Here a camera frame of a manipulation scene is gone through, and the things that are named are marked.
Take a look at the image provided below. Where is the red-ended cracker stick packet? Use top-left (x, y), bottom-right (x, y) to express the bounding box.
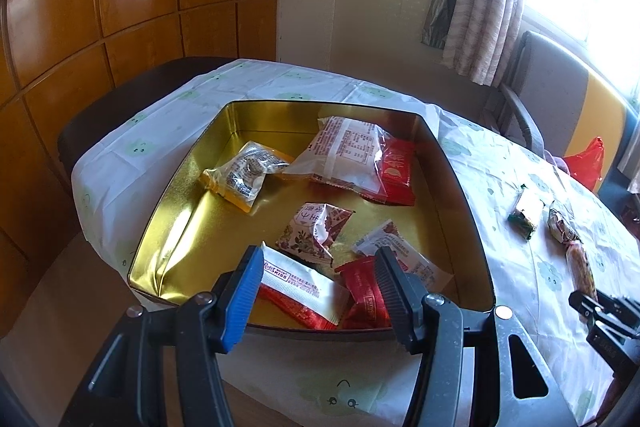
top-left (565, 241), bottom-right (598, 301)

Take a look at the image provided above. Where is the small white sachet packet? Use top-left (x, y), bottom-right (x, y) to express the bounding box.
top-left (352, 220), bottom-right (452, 293)

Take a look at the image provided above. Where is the small dark red candy wrapper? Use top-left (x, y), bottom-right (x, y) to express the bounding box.
top-left (336, 257), bottom-right (390, 329)

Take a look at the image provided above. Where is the red white wafer packet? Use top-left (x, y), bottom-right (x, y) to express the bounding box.
top-left (258, 243), bottom-right (350, 331)

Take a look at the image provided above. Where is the brown chocolate cake packet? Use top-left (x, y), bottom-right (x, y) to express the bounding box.
top-left (547, 202), bottom-right (580, 247)

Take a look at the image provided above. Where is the floral white red snack packet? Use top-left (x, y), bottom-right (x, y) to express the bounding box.
top-left (276, 202), bottom-right (355, 265)

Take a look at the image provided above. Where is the green-ended cracker packet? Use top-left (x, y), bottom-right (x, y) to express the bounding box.
top-left (506, 184), bottom-right (546, 241)

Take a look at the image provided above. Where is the yellow clear snack packet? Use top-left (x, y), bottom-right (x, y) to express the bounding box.
top-left (198, 141), bottom-right (293, 213)

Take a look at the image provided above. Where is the large clear bread packet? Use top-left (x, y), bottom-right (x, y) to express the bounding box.
top-left (283, 116), bottom-right (392, 202)

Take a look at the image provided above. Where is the gold metal tin box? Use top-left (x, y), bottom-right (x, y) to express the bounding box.
top-left (127, 101), bottom-right (496, 340)

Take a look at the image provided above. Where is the red plastic bag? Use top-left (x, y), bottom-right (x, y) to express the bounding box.
top-left (564, 136), bottom-right (605, 192)

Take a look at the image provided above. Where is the grey yellow armchair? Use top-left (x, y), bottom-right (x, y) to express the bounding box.
top-left (484, 30), bottom-right (638, 193)

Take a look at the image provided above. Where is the wooden wall panelling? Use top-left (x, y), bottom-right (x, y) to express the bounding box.
top-left (1, 0), bottom-right (277, 331)

